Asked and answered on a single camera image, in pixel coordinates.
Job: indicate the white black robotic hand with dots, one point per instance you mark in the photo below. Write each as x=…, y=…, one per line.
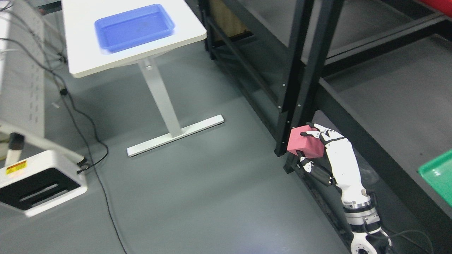
x=343, y=163

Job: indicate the pink foam block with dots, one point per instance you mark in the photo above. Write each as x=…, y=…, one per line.
x=310, y=146

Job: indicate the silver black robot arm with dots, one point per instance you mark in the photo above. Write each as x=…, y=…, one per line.
x=368, y=236

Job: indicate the green plastic tray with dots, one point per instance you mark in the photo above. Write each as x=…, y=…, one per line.
x=438, y=174

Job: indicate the black metal shelf right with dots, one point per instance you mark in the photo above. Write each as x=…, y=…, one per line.
x=382, y=75

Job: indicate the black metal shelf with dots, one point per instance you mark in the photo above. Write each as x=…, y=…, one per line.
x=382, y=75
x=266, y=62

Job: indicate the black metal shelf left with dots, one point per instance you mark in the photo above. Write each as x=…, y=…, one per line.
x=266, y=62

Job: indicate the blue plastic tray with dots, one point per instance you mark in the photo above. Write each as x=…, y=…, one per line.
x=133, y=28

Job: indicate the cardboard box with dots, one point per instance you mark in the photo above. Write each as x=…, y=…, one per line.
x=226, y=19

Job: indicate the white table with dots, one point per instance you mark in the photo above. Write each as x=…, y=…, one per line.
x=85, y=56

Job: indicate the white machine base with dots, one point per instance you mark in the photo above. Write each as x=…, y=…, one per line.
x=39, y=174

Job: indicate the white side desk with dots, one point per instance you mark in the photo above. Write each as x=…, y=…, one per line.
x=22, y=76

